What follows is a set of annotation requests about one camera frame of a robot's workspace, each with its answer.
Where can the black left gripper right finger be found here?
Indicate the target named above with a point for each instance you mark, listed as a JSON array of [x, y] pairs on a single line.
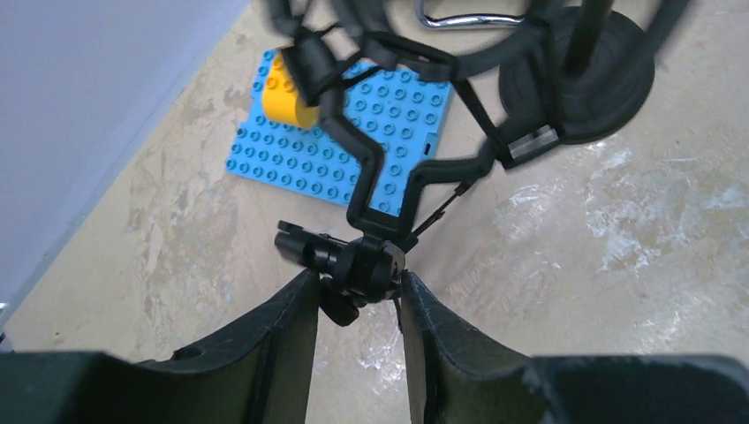
[[458, 374]]

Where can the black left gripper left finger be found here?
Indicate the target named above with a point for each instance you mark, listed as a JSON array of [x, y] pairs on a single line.
[[256, 369]]

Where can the black tripod shock-mount stand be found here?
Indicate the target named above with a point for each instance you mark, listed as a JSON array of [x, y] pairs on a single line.
[[369, 269]]

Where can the black round-base mic stand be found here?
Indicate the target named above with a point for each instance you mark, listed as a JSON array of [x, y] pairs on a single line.
[[586, 77]]

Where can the blue lego baseplate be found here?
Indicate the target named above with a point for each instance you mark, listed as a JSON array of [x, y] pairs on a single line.
[[394, 108]]

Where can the yellow lego brick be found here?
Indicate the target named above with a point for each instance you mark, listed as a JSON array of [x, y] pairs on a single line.
[[281, 100]]

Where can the black poker chip case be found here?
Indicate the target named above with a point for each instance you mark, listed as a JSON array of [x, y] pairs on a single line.
[[474, 21]]

